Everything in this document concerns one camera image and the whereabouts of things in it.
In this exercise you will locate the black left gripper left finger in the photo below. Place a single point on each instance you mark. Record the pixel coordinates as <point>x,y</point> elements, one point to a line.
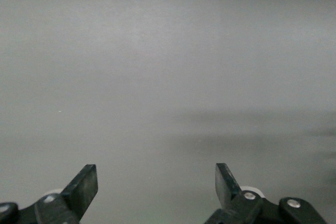
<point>81,190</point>

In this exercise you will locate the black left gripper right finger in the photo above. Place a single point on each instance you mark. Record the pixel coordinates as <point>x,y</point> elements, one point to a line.
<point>228,190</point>

